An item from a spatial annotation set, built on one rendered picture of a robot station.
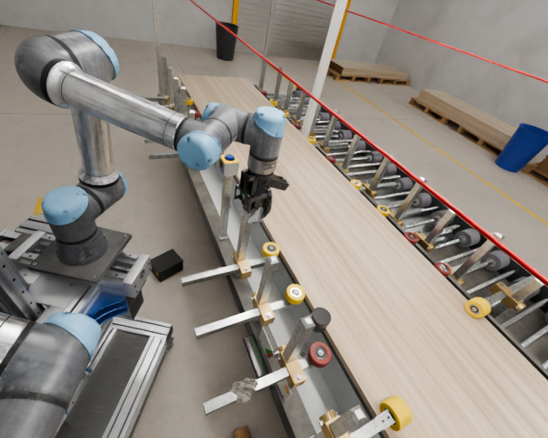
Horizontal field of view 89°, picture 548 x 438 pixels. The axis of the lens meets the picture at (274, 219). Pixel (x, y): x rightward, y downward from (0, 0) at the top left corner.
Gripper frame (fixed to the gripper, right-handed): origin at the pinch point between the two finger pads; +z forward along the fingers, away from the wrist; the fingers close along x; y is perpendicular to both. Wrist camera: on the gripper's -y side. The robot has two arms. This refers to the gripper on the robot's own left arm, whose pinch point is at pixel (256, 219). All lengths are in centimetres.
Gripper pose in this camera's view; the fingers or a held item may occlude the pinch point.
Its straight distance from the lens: 88.5
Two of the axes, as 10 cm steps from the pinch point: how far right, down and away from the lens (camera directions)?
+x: 6.2, 6.2, -4.8
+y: -7.6, 3.3, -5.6
